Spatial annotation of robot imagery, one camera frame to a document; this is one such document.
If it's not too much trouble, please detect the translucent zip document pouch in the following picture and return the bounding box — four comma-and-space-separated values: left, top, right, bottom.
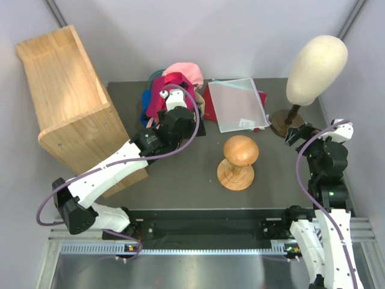
208, 78, 270, 133

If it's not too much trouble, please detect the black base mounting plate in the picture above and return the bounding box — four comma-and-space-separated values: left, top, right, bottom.
101, 208, 316, 241

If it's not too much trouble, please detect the tan baseball cap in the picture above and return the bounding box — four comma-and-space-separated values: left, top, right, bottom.
194, 91, 206, 116

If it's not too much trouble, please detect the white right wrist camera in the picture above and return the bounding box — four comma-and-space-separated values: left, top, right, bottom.
320, 122, 354, 143

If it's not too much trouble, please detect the red booklet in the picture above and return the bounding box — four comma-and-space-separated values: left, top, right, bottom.
202, 85, 267, 122

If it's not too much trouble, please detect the light pink baseball cap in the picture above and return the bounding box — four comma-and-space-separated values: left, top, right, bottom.
162, 63, 204, 89

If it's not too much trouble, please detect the magenta baseball cap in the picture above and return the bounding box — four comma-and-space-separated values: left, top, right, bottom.
146, 72, 196, 117

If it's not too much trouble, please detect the teal plastic container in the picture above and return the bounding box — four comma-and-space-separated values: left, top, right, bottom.
149, 69, 164, 87

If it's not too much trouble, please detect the round wooden hat stand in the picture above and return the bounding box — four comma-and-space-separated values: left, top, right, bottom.
217, 135, 259, 191

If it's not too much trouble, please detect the blue baseball cap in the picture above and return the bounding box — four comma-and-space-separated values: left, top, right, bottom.
140, 90, 156, 126

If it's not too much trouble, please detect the cream mannequin head stand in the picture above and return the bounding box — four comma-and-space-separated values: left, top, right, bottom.
270, 35, 348, 138

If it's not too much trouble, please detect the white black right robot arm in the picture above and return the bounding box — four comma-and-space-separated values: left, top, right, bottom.
280, 119, 363, 288

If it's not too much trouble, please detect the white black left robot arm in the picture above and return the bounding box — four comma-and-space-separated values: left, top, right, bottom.
52, 107, 206, 239

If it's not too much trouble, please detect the grey slotted cable duct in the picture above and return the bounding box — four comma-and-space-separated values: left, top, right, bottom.
60, 243, 300, 255

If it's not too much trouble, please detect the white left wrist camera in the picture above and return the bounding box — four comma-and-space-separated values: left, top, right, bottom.
159, 89, 187, 111

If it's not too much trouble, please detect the wooden shelf box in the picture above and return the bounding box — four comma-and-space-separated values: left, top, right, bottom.
16, 25, 149, 199

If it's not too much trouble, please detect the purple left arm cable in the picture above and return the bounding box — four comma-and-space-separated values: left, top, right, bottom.
35, 84, 200, 263

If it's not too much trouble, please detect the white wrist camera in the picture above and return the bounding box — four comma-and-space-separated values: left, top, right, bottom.
159, 89, 187, 111
320, 122, 354, 143

